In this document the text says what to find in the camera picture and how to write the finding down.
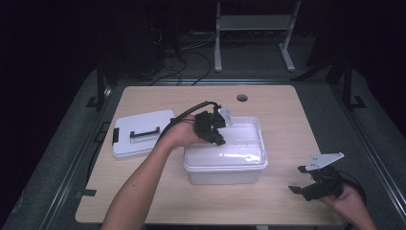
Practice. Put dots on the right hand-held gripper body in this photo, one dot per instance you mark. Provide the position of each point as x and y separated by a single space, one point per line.
325 185

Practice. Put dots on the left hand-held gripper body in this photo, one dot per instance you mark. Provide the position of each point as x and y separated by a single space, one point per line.
207 123

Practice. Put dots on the white plastic storage box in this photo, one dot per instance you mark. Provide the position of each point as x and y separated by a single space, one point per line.
223 177

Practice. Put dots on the person's left hand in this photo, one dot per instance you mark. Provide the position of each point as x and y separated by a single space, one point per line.
180 134

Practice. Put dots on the person's right hand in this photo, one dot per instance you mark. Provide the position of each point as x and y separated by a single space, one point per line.
349 204

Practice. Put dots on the white metal stand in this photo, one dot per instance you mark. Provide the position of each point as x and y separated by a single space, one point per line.
252 22

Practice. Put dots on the black upright post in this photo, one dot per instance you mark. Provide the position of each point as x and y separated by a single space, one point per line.
100 86
347 83

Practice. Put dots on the black rail clip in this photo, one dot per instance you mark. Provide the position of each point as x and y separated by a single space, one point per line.
87 193

